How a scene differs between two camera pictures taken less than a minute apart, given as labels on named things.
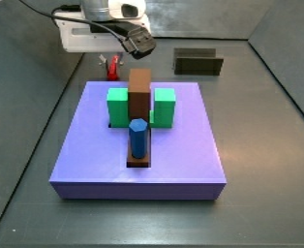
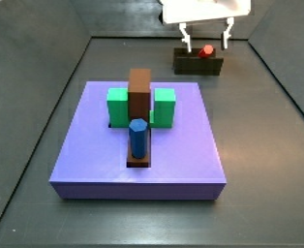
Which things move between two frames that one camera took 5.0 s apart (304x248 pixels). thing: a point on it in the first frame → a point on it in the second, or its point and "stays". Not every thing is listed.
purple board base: (186, 169) stays
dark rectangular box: (196, 61) stays
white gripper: (98, 37) → (192, 10)
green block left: (118, 108) stays
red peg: (112, 73) → (206, 51)
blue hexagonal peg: (139, 126) stays
